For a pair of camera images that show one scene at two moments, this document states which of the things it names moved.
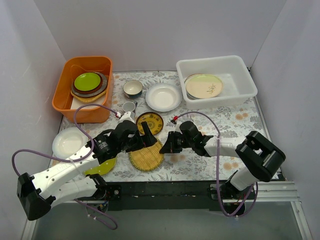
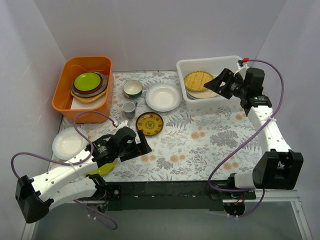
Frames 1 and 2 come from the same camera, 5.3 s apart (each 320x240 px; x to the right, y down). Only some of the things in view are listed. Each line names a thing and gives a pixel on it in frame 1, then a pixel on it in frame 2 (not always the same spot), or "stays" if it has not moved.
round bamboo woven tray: x=148 y=158 -> x=196 y=81
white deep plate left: x=69 y=140 stays
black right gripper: x=173 y=141 -> x=225 y=85
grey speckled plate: x=105 y=83 stays
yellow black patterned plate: x=154 y=122 stays
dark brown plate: x=90 y=91 stays
